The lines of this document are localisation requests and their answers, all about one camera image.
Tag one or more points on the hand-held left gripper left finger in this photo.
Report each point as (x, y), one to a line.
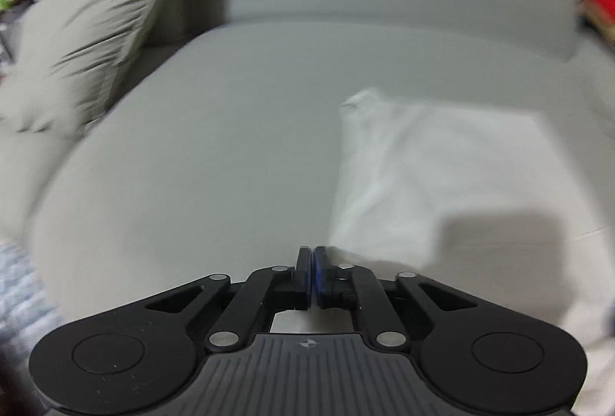
(303, 276)

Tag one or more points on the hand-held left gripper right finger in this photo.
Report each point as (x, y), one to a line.
(319, 276)

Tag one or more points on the white shirt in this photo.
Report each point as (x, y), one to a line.
(456, 166)

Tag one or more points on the grey sofa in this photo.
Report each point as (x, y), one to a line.
(216, 166)

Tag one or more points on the patterned rug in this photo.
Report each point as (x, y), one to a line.
(24, 281)

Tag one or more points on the small grey throw pillow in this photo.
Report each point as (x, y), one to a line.
(86, 36)

